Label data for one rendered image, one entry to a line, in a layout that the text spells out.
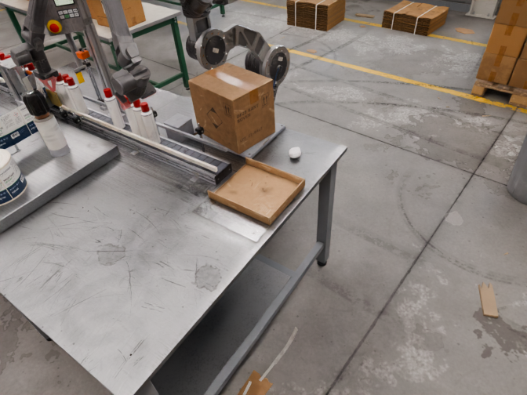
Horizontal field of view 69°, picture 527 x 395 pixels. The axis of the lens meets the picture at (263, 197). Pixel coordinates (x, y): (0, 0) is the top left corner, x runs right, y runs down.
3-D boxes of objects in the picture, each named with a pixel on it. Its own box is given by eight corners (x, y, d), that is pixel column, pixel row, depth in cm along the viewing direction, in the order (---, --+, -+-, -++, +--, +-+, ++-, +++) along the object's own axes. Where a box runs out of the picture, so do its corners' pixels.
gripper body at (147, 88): (119, 90, 139) (121, 78, 133) (141, 79, 144) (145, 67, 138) (131, 104, 139) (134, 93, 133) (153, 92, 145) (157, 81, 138)
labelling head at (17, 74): (19, 109, 211) (-6, 63, 194) (41, 99, 219) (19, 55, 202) (34, 115, 205) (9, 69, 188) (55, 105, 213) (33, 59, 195)
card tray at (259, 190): (208, 197, 156) (207, 190, 153) (246, 164, 171) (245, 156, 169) (270, 226, 143) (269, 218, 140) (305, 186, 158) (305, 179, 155)
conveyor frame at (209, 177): (10, 96, 236) (6, 89, 233) (27, 88, 242) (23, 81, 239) (216, 185, 161) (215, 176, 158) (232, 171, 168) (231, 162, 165)
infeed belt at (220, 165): (12, 94, 236) (9, 88, 233) (24, 88, 241) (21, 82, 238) (218, 182, 162) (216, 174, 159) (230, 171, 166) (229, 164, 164)
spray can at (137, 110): (139, 139, 182) (127, 99, 169) (147, 133, 185) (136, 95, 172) (147, 142, 180) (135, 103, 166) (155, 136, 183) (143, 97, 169)
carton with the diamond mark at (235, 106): (198, 131, 190) (187, 80, 171) (234, 112, 202) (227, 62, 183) (239, 154, 173) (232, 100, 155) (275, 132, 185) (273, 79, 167)
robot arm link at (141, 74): (154, 74, 132) (143, 60, 132) (138, 81, 129) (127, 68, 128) (150, 85, 138) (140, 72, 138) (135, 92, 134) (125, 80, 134)
